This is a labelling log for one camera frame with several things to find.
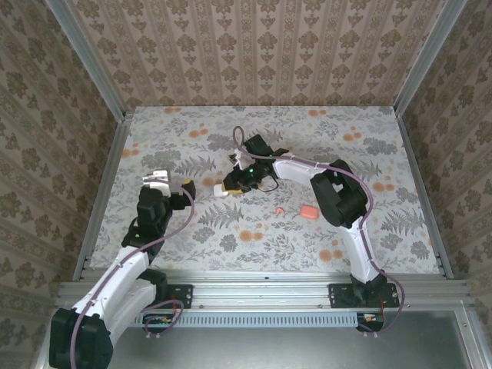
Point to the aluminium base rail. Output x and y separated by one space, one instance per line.
261 292

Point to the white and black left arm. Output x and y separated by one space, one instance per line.
115 284

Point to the aluminium table edge rail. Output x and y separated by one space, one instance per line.
471 342

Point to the aluminium frame post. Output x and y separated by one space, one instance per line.
426 57
88 61

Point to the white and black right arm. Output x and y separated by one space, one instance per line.
300 171

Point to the floral patterned table cover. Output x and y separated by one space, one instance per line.
250 127

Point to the pink earbud charging case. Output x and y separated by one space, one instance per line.
309 212

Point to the aluminium frame side rail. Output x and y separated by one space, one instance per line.
423 192
104 192

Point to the white earbud charging case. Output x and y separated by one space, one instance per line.
220 191

